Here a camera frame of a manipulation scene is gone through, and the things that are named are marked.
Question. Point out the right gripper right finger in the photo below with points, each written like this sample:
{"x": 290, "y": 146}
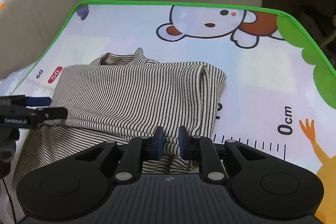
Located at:
{"x": 208, "y": 155}

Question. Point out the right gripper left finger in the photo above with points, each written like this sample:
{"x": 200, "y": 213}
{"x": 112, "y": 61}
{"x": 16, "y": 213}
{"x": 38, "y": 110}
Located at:
{"x": 132, "y": 155}

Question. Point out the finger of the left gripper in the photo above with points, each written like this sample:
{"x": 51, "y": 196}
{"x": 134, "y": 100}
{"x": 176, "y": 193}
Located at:
{"x": 51, "y": 113}
{"x": 38, "y": 101}

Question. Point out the striped beige knit garment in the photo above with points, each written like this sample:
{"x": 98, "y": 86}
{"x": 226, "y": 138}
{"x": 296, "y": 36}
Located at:
{"x": 118, "y": 113}

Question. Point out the cartoon play mat green border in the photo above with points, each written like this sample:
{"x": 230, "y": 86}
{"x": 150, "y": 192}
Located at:
{"x": 279, "y": 92}

